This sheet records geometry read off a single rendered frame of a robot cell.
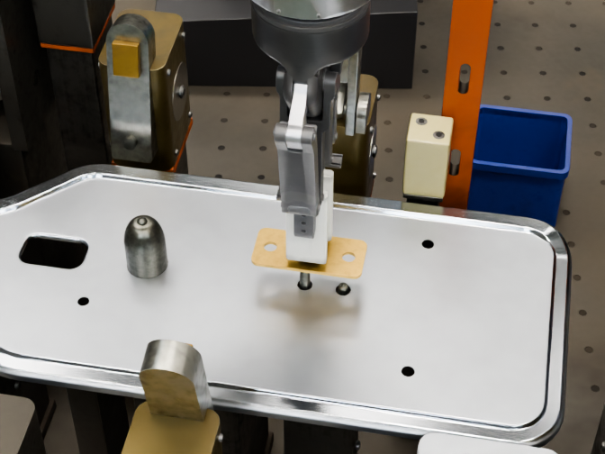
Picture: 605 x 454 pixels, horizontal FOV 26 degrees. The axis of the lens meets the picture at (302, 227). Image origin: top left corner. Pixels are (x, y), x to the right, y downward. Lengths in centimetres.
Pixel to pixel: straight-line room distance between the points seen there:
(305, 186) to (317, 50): 10
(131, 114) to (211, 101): 52
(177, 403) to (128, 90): 34
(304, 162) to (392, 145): 73
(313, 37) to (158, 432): 28
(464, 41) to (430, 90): 64
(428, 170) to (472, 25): 13
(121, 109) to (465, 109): 29
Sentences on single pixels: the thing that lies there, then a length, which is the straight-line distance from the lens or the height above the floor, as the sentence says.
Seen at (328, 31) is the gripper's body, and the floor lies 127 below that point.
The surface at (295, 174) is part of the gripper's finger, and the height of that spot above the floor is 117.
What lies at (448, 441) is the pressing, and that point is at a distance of 93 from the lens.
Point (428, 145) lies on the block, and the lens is 104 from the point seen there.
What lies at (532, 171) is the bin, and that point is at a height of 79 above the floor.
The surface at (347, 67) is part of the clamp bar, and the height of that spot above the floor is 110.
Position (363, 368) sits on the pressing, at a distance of 97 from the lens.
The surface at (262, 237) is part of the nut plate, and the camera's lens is 100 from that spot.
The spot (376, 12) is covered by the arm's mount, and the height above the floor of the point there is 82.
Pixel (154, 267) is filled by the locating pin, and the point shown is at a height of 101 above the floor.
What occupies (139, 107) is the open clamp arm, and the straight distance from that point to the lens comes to 112.
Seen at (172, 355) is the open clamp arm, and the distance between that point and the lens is 83.
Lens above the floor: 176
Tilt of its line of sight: 46 degrees down
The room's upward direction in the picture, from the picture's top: straight up
